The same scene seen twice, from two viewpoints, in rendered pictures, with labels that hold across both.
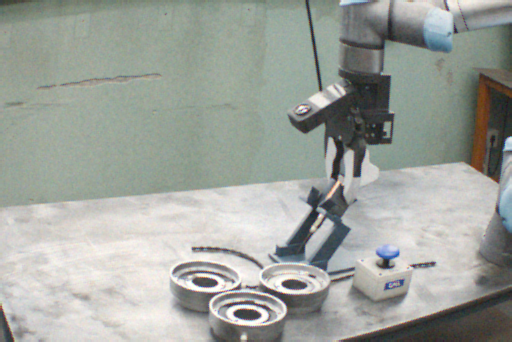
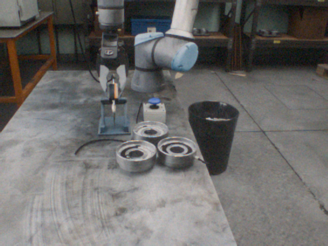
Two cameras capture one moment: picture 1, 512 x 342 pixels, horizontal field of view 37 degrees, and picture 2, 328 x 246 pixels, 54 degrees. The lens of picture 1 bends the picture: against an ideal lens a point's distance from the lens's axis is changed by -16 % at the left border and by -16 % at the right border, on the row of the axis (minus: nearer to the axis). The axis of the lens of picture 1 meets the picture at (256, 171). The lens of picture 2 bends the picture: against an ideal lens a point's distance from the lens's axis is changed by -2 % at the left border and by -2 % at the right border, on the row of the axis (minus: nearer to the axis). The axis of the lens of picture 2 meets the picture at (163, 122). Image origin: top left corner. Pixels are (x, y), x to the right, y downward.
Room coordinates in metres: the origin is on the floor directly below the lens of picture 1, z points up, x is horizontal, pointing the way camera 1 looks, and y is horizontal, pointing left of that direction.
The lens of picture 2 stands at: (0.79, 0.73, 1.28)
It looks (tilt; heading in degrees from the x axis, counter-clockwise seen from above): 25 degrees down; 291
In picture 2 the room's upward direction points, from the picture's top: 2 degrees clockwise
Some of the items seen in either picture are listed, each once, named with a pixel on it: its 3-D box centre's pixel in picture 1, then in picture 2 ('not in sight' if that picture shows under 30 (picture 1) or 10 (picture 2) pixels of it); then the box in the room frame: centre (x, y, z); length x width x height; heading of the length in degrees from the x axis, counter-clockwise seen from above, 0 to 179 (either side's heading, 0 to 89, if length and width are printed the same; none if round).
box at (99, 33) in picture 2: not in sight; (109, 19); (3.05, -3.11, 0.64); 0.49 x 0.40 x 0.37; 33
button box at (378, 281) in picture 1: (386, 275); (154, 112); (1.19, -0.22, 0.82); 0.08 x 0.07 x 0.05; 118
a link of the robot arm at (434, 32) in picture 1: (423, 25); not in sight; (1.29, -0.25, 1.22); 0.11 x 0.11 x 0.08; 74
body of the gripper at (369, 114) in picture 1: (361, 106); (112, 43); (1.31, -0.16, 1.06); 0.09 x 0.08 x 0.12; 119
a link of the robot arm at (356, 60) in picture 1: (360, 57); (110, 16); (1.30, -0.15, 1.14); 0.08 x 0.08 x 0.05
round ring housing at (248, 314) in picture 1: (247, 319); (177, 152); (1.03, 0.00, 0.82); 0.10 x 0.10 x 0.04
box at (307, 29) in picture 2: not in sight; (306, 21); (0.66, -4.37, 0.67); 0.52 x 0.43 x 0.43; 28
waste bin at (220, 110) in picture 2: not in sight; (210, 138); (1.20, -1.26, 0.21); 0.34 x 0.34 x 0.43
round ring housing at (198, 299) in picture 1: (204, 287); (136, 156); (1.12, 0.06, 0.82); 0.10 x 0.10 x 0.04
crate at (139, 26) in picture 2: not in sight; (150, 26); (2.59, -3.38, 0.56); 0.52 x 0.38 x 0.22; 25
